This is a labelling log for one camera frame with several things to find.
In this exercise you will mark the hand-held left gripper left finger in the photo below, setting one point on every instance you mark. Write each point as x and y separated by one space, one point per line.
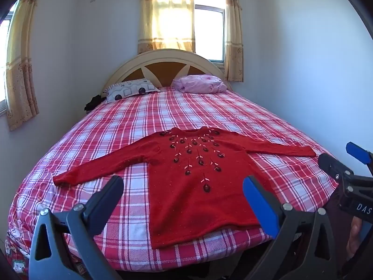
110 192

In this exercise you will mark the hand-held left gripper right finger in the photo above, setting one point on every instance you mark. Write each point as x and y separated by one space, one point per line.
259 204

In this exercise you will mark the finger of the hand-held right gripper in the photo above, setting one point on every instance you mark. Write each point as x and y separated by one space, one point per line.
357 151
332 164

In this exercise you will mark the red embroidered sweater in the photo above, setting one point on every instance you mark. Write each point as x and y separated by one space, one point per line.
198 204

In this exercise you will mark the bed with red plaid sheet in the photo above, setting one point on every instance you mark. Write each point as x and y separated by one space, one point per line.
102 128

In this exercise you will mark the dark cloth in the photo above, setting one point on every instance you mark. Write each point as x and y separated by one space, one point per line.
93 103

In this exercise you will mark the white patterned pillow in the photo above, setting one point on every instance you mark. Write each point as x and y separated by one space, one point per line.
131 89

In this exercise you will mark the printed red blanket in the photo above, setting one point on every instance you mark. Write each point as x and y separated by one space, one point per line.
17 256

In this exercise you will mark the pink floral pillow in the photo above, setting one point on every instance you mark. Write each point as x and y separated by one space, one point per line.
201 83

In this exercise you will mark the long yellow side curtain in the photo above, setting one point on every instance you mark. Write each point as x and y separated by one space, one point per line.
22 73

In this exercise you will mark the narrow yellow curtain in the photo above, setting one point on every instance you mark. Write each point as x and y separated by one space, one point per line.
233 35

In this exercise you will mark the side window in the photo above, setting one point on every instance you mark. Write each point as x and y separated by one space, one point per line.
3 64

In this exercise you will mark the window behind headboard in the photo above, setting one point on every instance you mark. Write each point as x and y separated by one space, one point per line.
209 32

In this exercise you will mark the wide yellow curtain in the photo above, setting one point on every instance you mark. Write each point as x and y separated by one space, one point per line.
166 14

